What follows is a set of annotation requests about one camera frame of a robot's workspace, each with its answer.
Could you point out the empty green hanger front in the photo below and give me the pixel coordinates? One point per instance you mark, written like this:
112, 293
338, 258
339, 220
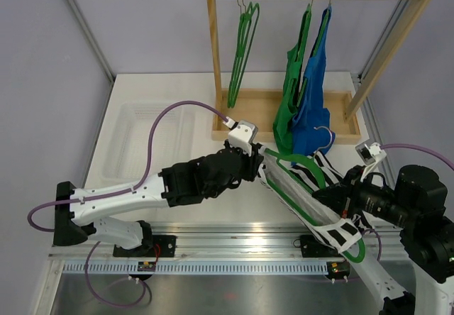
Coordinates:
244, 52

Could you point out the green tank top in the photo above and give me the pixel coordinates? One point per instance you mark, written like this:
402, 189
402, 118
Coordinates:
288, 106

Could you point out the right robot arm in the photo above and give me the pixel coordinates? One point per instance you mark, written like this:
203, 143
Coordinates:
416, 205

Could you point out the green hanger of striped top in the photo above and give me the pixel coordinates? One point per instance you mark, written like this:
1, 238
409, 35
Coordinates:
315, 173

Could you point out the empty green hanger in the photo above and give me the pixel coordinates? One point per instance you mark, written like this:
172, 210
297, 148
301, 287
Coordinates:
241, 45
244, 52

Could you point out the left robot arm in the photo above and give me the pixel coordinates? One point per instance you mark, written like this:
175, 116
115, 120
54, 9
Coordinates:
82, 215

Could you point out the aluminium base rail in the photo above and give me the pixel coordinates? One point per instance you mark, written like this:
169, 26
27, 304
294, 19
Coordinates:
247, 241

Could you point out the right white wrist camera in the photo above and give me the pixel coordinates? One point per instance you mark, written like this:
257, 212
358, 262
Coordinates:
372, 155

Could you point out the wooden clothes rack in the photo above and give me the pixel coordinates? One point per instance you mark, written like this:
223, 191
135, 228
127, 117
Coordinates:
259, 106

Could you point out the white plastic basket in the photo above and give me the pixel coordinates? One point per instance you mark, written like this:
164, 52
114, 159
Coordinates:
126, 157

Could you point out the striped black white tank top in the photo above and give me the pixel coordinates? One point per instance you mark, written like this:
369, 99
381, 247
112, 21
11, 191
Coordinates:
301, 194

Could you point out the white slotted cable duct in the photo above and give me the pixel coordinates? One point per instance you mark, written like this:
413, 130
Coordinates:
198, 268

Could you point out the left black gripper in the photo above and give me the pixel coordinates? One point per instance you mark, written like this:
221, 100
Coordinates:
252, 162

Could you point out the green hanger of blue top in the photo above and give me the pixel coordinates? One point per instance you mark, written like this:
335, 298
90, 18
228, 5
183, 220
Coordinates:
316, 65

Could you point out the blue tank top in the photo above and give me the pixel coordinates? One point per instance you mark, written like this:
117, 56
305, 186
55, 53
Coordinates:
311, 130

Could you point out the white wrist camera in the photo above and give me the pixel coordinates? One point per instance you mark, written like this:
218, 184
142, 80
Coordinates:
372, 155
241, 134

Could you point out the empty green hanger back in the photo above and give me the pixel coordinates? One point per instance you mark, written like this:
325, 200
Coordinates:
241, 45

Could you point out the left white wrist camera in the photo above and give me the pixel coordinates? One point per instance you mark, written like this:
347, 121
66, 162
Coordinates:
241, 134

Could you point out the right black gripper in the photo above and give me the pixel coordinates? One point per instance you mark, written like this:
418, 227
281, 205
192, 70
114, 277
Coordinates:
344, 196

